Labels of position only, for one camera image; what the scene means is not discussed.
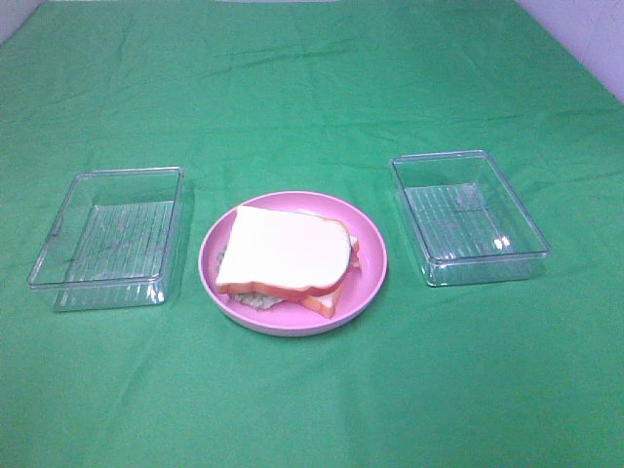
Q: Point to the bread slice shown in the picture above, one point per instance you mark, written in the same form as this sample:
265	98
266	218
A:
284	254
325	304

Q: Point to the bacon strip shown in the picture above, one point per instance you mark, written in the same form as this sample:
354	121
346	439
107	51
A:
354	261

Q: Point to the green lettuce leaf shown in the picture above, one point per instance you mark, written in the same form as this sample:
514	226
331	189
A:
253	300

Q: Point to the green tablecloth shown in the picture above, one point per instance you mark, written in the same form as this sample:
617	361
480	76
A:
250	99

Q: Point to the clear right plastic tray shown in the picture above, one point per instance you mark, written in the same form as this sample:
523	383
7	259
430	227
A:
465	222

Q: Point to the clear plastic tray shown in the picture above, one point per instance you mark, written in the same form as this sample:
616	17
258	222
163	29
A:
113	241
465	222

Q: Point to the clear left plastic tray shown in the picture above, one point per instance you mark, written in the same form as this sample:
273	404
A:
113	241

